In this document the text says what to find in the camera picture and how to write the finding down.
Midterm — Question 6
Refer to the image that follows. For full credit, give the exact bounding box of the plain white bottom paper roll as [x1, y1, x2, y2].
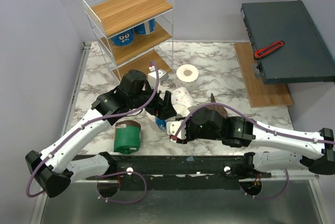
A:
[176, 64, 199, 83]

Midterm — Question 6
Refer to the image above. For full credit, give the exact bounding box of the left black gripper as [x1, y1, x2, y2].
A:
[129, 81, 177, 120]

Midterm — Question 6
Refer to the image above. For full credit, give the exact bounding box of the white wire wooden shelf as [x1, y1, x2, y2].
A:
[80, 0, 175, 81]

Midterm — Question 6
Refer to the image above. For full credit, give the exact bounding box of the blue-bottom paper roll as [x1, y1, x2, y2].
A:
[155, 117, 166, 132]

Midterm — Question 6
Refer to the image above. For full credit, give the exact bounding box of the wooden board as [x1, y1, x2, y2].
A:
[234, 42, 293, 108]

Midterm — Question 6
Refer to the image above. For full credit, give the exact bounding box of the pink dotted paper roll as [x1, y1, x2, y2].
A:
[171, 87, 196, 117]

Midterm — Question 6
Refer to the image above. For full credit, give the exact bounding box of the black metal base rail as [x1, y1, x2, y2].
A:
[70, 153, 272, 192]

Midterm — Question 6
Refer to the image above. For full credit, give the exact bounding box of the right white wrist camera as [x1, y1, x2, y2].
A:
[166, 120, 186, 143]

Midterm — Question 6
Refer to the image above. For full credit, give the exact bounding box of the brown paper roll green base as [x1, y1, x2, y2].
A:
[207, 104, 228, 119]

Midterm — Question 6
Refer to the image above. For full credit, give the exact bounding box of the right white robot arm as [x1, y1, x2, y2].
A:
[174, 107, 334, 178]

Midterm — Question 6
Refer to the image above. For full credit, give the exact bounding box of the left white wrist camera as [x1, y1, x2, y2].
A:
[148, 69, 169, 88]

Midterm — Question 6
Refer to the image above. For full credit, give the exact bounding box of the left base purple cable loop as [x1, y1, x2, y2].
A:
[96, 170, 148, 204]

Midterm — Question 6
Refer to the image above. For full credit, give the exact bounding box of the aluminium frame rail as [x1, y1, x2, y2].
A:
[58, 42, 93, 139]

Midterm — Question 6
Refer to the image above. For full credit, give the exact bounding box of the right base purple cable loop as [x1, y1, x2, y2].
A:
[238, 169, 290, 200]

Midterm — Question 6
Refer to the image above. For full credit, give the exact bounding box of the red black utility knife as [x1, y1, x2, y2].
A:
[253, 40, 285, 60]

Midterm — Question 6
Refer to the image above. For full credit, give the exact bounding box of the blue cartoon-face paper roll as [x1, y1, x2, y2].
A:
[110, 28, 135, 46]

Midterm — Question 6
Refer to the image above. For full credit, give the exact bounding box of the green wrapped brown paper roll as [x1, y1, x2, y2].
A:
[114, 120, 141, 154]

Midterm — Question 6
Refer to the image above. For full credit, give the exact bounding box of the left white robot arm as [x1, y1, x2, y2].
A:
[25, 70, 176, 198]

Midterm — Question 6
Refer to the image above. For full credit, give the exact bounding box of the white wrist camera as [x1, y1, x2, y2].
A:
[166, 120, 186, 143]
[148, 69, 169, 88]

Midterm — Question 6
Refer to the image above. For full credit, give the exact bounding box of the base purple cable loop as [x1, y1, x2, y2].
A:
[238, 169, 290, 200]
[96, 170, 148, 204]

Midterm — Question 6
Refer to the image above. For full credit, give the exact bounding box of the dark grey flat metal box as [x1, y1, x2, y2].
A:
[241, 0, 334, 84]

